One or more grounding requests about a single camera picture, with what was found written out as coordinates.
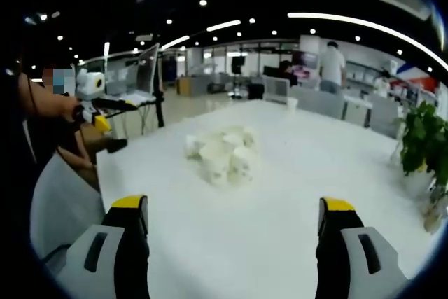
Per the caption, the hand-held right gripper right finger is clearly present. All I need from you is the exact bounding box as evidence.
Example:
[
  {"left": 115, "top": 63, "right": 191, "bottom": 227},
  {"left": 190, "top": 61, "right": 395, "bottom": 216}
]
[{"left": 315, "top": 196, "right": 410, "bottom": 299}]

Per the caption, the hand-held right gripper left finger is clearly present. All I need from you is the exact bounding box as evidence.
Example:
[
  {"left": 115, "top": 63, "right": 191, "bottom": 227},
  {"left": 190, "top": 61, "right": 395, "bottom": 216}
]
[{"left": 57, "top": 193, "right": 152, "bottom": 299}]

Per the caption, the pile of white paper cups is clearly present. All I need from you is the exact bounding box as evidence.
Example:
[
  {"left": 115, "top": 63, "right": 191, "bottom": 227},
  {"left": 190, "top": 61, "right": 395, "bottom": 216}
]
[{"left": 183, "top": 124, "right": 263, "bottom": 188}]

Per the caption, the white table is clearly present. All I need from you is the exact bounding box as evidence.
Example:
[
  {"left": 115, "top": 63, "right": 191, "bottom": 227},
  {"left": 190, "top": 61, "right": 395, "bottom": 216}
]
[{"left": 94, "top": 98, "right": 438, "bottom": 299}]

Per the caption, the black display screen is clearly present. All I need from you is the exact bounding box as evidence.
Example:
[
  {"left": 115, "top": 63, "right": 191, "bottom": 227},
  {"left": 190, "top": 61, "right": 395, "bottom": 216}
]
[{"left": 230, "top": 55, "right": 247, "bottom": 74}]

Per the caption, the green potted plant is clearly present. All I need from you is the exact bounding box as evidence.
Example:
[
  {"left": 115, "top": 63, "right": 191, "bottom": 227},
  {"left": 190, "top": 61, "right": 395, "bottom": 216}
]
[{"left": 393, "top": 100, "right": 448, "bottom": 199}]

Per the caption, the grey office chair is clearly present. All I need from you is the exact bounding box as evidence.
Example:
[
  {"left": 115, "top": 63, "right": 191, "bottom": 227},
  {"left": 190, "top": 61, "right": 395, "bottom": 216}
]
[
  {"left": 369, "top": 93, "right": 400, "bottom": 139},
  {"left": 290, "top": 87, "right": 346, "bottom": 120},
  {"left": 265, "top": 76, "right": 292, "bottom": 104}
]

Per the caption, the long curved ceiling light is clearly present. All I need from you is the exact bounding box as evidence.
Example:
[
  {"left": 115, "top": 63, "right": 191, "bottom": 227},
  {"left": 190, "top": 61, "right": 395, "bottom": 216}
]
[{"left": 286, "top": 11, "right": 448, "bottom": 71}]

